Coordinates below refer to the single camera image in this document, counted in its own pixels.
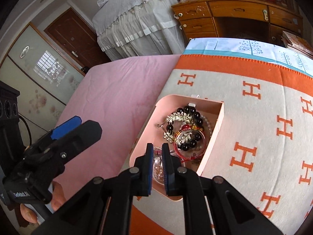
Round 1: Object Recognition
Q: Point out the white pearl necklace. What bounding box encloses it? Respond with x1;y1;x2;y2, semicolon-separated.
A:
154;116;213;184

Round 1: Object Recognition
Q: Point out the red cord bracelet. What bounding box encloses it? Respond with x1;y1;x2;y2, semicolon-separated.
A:
172;124;208;164

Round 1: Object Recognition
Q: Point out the black bead bracelet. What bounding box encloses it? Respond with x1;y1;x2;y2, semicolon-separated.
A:
166;105;205;152

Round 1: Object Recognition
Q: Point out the pink jewelry box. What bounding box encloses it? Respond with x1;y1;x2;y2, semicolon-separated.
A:
129;94;224;196

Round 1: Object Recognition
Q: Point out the person's left hand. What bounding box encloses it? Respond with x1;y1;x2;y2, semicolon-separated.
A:
20;181;66;224

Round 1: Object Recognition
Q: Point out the black speaker stand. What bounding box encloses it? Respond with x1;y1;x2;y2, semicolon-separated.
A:
1;82;26;175

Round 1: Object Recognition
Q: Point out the frosted glass wardrobe door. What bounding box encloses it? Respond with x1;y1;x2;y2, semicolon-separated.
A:
1;24;83;146

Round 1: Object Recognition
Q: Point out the pink bed sheet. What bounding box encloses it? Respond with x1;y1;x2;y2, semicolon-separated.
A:
56;55;180;199

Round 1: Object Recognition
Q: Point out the orange H pattern blanket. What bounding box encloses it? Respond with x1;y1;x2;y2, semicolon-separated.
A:
137;55;312;234

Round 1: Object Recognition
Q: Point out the brown wooden door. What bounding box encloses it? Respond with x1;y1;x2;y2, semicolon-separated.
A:
44;8;111;73

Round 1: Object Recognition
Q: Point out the white lace covered piano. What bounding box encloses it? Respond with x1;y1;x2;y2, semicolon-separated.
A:
92;0;185;61

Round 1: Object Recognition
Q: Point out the blue white patterned sheet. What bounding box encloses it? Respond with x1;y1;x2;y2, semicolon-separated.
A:
183;38;312;77

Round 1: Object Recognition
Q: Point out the wooden desk with drawers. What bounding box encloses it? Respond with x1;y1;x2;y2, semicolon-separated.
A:
172;0;303;45

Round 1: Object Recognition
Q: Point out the stack of books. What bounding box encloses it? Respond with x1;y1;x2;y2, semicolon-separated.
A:
282;31;313;59

